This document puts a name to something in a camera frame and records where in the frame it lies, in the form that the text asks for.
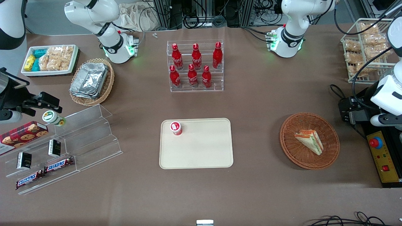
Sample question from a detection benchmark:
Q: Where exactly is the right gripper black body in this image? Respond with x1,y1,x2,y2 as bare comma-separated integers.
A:
0,67,38,111

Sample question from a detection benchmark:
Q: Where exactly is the small black box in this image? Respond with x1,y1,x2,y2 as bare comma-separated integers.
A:
48,139,62,158
16,152,32,170

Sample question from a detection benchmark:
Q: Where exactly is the aluminium foil tray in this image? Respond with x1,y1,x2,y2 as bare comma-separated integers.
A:
70,62,109,98

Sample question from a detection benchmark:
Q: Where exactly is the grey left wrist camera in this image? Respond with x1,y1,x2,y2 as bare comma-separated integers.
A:
370,114,402,127

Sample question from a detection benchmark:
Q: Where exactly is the Snickers chocolate bar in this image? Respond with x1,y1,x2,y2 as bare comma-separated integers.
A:
44,157,75,174
16,170,45,190

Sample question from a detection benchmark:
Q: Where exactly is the oval tan wicker basket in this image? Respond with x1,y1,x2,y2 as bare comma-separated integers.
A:
69,58,115,107

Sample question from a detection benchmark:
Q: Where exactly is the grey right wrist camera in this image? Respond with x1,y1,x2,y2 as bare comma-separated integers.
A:
0,110,23,123

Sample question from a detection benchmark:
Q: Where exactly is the coiled black cable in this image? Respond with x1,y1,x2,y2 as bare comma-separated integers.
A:
183,14,226,28

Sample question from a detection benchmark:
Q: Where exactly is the black table cable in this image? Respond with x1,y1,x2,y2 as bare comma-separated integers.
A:
330,84,347,100

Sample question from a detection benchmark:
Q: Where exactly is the green white lidded cup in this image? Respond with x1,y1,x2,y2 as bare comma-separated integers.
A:
42,110,67,127

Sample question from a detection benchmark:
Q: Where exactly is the white cloth bag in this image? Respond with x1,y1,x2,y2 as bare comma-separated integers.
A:
118,3,157,32

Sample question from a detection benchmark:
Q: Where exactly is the red cola bottle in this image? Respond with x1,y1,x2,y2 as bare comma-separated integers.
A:
171,43,184,70
212,42,223,69
187,64,199,88
192,43,202,70
169,65,182,88
202,65,212,88

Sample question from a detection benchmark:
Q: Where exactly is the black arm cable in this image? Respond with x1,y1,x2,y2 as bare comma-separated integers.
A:
334,3,402,35
352,46,393,107

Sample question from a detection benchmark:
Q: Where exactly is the clear acrylic stepped shelf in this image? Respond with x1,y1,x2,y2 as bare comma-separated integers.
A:
53,104,123,172
0,126,80,196

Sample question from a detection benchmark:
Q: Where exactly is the clear acrylic bottle rack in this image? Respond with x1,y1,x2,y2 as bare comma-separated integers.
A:
166,39,224,92

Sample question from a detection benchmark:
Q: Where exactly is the black yellow control box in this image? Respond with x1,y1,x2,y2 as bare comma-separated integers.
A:
361,121,402,188

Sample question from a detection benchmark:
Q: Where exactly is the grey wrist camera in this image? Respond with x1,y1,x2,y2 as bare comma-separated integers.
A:
370,114,402,127
0,110,23,123

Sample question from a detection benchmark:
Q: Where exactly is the black floor cable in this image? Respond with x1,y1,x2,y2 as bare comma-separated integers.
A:
309,212,402,226

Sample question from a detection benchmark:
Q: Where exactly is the red tartan cookie box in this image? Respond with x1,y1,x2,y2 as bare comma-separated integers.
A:
0,121,49,156

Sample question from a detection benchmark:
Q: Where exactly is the red white small cup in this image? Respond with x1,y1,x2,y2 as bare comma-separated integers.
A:
170,121,183,136

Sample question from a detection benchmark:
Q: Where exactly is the round brown wicker basket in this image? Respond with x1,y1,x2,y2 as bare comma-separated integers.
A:
280,112,340,170

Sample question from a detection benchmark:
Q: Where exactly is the white wire basket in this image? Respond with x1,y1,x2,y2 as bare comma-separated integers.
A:
340,18,401,84

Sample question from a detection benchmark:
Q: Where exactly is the white rectangular snack bin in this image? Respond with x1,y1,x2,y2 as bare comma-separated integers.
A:
21,45,79,77

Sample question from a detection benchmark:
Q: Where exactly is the black box with metal plate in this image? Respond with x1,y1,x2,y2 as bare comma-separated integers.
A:
338,96,372,126

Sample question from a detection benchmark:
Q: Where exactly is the yellow snack packet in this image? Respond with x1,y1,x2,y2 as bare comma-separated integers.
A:
24,54,36,72

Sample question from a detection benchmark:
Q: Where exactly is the triangular sandwich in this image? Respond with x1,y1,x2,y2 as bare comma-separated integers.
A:
294,129,324,156

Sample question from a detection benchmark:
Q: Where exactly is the cream plastic tray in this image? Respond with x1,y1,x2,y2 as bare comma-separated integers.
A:
159,118,234,170

